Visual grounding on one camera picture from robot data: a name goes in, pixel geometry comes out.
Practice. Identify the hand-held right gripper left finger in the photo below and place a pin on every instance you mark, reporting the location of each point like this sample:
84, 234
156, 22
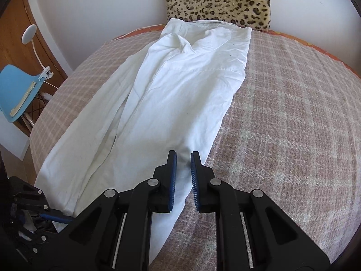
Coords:
172, 180

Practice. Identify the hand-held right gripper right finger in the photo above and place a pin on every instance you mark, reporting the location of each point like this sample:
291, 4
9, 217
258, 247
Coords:
194, 180

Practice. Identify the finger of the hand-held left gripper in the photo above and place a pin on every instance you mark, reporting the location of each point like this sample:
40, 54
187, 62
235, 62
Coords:
42, 242
57, 218

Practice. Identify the white shirt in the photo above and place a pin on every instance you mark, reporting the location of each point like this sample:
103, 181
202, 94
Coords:
183, 90

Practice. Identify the pink plaid blanket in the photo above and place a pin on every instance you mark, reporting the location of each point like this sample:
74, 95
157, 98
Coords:
282, 118

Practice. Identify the beige cloth on chair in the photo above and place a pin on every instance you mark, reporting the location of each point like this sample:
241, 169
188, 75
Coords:
24, 98

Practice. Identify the blue chair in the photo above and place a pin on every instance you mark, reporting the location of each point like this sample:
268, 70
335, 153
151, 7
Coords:
15, 86

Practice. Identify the leopard print pillow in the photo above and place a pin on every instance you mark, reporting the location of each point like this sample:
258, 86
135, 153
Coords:
217, 0

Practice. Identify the orange floral bed sheet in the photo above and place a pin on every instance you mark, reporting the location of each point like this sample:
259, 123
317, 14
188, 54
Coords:
332, 55

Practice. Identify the white clip lamp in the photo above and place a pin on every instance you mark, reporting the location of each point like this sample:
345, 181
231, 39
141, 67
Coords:
29, 32

